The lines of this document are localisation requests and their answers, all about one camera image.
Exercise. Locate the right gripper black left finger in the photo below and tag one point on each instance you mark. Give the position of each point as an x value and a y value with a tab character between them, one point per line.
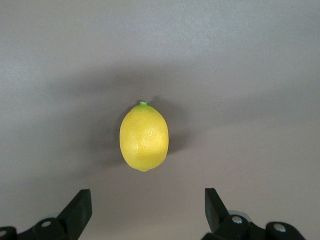
75	215

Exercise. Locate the yellow lemon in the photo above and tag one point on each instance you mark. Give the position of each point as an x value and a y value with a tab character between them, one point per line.
143	137

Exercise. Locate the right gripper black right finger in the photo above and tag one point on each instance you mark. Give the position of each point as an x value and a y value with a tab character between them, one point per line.
216	215

